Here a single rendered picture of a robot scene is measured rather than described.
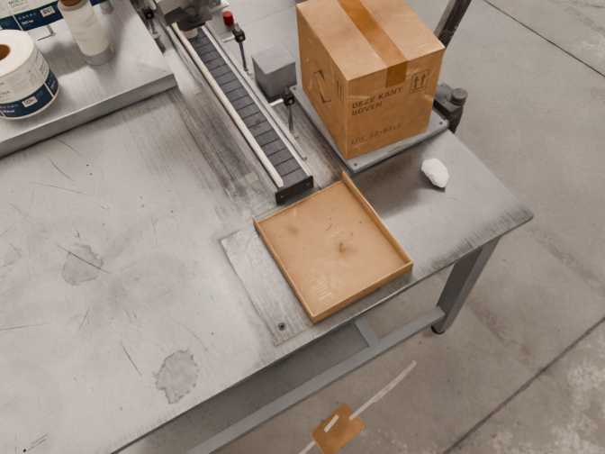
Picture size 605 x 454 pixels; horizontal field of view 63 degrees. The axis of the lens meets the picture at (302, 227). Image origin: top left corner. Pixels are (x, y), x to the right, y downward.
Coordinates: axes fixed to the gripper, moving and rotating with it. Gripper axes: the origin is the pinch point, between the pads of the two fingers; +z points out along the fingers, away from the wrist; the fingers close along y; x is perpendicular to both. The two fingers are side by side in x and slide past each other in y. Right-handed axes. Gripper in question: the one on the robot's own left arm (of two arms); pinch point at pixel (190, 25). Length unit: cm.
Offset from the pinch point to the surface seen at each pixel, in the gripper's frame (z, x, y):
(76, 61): 12.4, -5.0, 34.6
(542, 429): -14, 168, -51
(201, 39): 4.0, 3.7, -2.3
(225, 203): -26, 52, 16
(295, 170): -33, 52, -2
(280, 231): -36, 64, 9
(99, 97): 0.4, 10.4, 33.1
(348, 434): 7, 144, 7
